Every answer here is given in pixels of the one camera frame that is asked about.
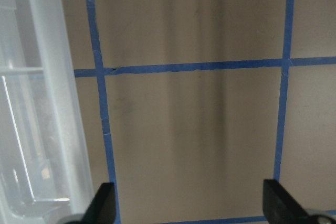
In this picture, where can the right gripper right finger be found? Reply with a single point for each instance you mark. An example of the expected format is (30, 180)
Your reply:
(280, 207)

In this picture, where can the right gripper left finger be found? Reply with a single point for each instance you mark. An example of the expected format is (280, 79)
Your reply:
(102, 208)

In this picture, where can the clear plastic storage box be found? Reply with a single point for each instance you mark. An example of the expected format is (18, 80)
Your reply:
(45, 173)

